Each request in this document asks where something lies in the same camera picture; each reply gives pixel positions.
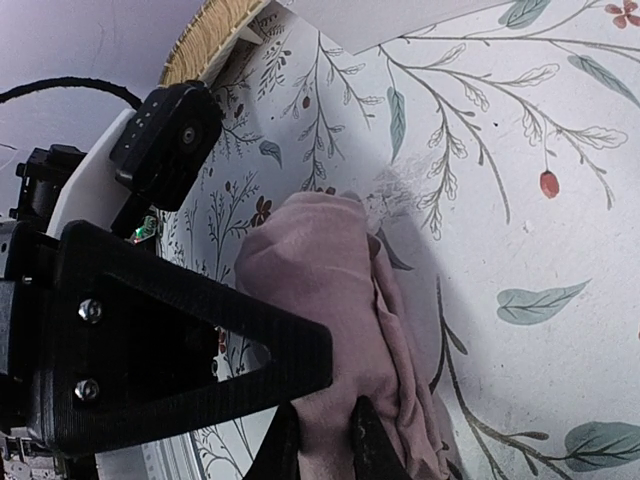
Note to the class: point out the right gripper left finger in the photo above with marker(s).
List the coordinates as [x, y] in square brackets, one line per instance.
[277, 457]

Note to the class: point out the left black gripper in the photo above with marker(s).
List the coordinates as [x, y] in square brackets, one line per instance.
[32, 355]

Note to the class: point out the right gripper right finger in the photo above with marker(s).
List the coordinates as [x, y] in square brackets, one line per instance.
[374, 456]

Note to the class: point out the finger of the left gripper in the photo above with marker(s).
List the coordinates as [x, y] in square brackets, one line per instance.
[136, 349]

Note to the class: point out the pink and white underwear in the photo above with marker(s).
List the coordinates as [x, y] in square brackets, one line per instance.
[316, 258]

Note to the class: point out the woven bamboo tray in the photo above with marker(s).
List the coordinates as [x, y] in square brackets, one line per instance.
[206, 43]

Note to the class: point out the floral patterned table mat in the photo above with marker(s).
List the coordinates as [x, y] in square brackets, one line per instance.
[497, 156]

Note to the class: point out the white divided organizer box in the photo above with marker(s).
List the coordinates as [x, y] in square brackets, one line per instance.
[358, 25]

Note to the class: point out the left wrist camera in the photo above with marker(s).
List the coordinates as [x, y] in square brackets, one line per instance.
[147, 158]

